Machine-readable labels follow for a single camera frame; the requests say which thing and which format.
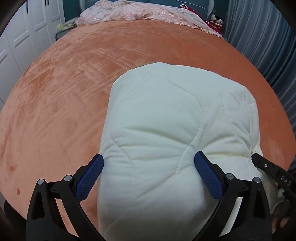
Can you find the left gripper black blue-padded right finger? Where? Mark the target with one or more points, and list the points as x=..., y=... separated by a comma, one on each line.
x=242, y=212

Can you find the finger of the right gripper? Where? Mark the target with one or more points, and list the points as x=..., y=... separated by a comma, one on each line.
x=272, y=170

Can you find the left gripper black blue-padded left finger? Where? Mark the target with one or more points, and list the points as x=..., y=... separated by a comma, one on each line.
x=44, y=221

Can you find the white quilted duvet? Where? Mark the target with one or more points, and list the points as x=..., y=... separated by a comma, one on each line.
x=158, y=116

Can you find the orange velvet bed cover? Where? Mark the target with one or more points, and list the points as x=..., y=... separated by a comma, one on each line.
x=53, y=120

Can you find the blue-grey curtain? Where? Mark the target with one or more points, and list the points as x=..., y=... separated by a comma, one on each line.
x=260, y=32

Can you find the red plush toys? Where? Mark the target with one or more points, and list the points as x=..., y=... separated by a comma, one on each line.
x=213, y=23

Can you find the blue upholstered headboard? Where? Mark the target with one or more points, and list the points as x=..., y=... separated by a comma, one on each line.
x=202, y=6

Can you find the dark bedside table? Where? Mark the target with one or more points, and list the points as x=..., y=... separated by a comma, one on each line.
x=59, y=35

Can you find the white panelled wardrobe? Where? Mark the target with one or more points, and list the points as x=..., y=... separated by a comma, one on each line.
x=29, y=33

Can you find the pink floral blanket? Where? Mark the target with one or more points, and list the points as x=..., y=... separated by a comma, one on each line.
x=107, y=11

